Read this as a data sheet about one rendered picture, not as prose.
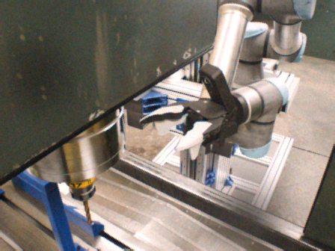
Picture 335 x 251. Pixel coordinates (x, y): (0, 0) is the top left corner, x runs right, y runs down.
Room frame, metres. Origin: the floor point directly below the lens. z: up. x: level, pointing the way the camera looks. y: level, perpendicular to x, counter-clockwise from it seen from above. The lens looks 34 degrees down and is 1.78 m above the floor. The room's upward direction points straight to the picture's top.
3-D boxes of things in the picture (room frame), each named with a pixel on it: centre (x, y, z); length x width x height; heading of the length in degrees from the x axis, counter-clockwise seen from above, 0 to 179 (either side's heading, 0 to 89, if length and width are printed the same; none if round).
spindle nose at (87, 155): (0.40, 0.14, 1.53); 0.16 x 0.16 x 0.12
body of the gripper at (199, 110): (0.58, -0.09, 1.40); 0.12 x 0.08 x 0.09; 128
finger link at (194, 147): (0.48, -0.04, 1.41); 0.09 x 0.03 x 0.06; 152
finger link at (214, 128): (0.52, -0.07, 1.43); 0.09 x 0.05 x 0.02; 152
